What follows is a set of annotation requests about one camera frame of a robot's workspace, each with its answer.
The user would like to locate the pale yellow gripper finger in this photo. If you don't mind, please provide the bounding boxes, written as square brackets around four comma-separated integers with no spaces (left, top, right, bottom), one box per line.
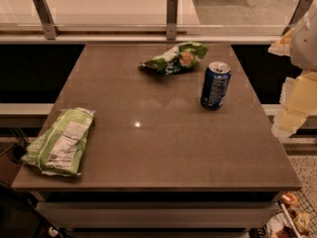
[271,70,317,138]

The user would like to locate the dark green chip bag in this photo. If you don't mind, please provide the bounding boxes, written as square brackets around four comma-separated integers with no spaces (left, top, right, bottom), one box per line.
[142,42,208,75]

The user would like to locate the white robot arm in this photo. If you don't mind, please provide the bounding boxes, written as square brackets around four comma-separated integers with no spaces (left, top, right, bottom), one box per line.
[268,12,317,138]

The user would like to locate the light green chip bag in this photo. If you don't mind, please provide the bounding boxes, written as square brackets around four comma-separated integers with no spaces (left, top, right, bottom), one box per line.
[22,108,94,177]

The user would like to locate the blue soda can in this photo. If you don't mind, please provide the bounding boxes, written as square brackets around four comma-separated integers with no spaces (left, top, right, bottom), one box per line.
[200,61,232,110]

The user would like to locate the right metal railing bracket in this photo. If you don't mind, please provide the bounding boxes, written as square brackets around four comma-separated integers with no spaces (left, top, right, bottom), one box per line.
[282,0,314,34]

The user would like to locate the metal railing bracket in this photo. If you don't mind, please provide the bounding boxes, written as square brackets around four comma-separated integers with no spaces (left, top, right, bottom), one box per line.
[166,0,178,40]
[33,0,57,40]
[282,0,314,34]

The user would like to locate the wire basket with snacks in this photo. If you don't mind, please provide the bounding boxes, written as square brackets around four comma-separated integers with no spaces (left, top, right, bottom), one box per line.
[264,190,317,238]

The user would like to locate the middle metal railing bracket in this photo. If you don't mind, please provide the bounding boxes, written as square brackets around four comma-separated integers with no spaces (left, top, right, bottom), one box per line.
[166,0,178,40]

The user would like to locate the left metal railing bracket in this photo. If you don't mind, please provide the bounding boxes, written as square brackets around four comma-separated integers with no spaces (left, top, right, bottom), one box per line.
[33,0,57,40]

